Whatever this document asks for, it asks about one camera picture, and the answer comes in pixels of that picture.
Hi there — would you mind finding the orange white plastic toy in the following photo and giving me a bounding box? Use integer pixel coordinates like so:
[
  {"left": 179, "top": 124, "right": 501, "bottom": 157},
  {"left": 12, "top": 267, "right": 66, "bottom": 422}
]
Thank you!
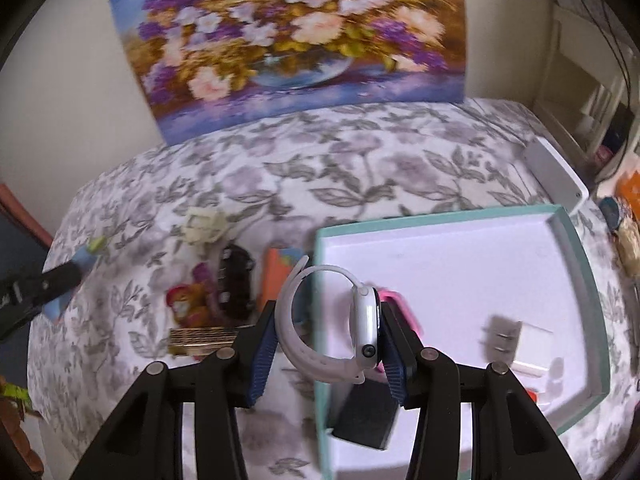
[{"left": 522, "top": 387, "right": 556, "bottom": 408}]

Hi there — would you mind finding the flower painting canvas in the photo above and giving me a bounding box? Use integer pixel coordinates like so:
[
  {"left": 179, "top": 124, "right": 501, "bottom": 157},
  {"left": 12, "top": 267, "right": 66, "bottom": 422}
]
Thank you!
[{"left": 109, "top": 0, "right": 468, "bottom": 147}]

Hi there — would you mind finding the black charger plug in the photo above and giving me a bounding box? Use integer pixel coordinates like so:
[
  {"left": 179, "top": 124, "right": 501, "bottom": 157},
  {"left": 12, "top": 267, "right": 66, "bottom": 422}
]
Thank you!
[{"left": 332, "top": 382, "right": 398, "bottom": 451}]

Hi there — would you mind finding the white smartwatch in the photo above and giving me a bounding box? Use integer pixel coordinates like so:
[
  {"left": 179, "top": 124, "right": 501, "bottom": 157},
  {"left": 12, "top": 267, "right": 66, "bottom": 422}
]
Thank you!
[{"left": 275, "top": 255, "right": 383, "bottom": 385}]

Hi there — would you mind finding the pink smartwatch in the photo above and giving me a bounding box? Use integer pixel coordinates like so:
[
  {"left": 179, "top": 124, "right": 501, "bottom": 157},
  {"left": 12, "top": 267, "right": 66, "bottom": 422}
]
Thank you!
[{"left": 377, "top": 287, "right": 426, "bottom": 376}]

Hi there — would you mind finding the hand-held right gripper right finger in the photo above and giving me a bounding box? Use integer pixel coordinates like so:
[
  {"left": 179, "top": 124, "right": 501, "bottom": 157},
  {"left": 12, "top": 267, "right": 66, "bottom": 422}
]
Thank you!
[{"left": 380, "top": 300, "right": 583, "bottom": 480}]

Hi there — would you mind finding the dark blue round object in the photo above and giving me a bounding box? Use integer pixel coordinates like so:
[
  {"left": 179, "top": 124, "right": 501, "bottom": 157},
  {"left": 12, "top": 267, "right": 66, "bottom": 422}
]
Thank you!
[{"left": 599, "top": 197, "right": 622, "bottom": 230}]

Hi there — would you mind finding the cream plastic clip piece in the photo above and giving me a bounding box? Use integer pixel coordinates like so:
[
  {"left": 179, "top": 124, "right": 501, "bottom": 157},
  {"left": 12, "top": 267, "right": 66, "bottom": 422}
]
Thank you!
[{"left": 181, "top": 208, "right": 230, "bottom": 247}]

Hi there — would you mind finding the green leafy object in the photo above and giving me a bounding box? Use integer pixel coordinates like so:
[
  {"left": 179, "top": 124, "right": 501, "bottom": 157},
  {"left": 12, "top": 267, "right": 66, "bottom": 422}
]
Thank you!
[{"left": 0, "top": 375, "right": 43, "bottom": 418}]

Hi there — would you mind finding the pink pup figure toy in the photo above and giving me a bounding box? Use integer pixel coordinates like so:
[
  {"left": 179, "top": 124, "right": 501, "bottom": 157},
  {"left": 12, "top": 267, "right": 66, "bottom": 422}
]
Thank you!
[{"left": 166, "top": 262, "right": 223, "bottom": 328}]

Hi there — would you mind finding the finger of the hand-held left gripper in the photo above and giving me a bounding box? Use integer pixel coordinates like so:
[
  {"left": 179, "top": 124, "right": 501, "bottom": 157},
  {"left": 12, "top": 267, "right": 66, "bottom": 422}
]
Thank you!
[{"left": 0, "top": 262, "right": 83, "bottom": 341}]

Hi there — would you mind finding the white shelf unit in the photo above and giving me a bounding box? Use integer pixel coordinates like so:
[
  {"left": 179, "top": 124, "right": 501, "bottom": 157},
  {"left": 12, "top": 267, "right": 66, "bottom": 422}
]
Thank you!
[{"left": 532, "top": 0, "right": 640, "bottom": 186}]

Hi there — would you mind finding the orange blue foam toy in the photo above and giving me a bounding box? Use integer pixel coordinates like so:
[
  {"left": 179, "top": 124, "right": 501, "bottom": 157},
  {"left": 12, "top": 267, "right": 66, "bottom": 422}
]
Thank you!
[{"left": 257, "top": 247, "right": 311, "bottom": 321}]

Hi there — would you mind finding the pink blue green foam toy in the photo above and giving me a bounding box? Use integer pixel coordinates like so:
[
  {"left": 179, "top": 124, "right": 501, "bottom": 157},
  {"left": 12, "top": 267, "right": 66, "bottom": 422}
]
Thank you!
[{"left": 40, "top": 235, "right": 108, "bottom": 323}]

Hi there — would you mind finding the tan crumpled packet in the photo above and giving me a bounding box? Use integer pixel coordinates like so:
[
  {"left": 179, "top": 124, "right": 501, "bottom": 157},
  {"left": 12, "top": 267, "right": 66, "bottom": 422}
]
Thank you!
[{"left": 612, "top": 215, "right": 640, "bottom": 277}]

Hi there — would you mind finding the white charger plug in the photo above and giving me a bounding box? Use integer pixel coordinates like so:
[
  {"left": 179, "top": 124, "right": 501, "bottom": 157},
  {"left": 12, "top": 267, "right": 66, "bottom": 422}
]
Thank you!
[{"left": 482, "top": 316, "right": 566, "bottom": 378}]

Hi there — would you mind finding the black toy car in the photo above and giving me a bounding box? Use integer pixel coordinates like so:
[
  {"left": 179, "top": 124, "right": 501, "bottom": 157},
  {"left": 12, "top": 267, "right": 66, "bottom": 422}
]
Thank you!
[{"left": 217, "top": 244, "right": 256, "bottom": 321}]

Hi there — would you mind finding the white flat device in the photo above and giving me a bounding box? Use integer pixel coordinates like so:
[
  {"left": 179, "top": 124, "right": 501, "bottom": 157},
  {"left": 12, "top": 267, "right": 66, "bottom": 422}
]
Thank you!
[{"left": 524, "top": 136, "right": 590, "bottom": 216}]

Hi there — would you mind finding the dark blue cabinet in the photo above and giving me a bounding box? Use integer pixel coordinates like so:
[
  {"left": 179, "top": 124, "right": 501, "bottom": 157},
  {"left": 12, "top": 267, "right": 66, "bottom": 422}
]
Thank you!
[{"left": 0, "top": 182, "right": 53, "bottom": 281}]

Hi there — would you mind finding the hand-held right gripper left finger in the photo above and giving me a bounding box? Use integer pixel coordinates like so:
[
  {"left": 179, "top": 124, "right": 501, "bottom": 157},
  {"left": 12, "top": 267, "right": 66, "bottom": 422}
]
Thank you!
[{"left": 70, "top": 300, "right": 278, "bottom": 480}]

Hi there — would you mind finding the teal box tray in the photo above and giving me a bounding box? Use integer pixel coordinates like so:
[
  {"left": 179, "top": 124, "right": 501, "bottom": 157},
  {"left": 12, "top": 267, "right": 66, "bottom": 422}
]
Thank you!
[{"left": 314, "top": 203, "right": 611, "bottom": 480}]

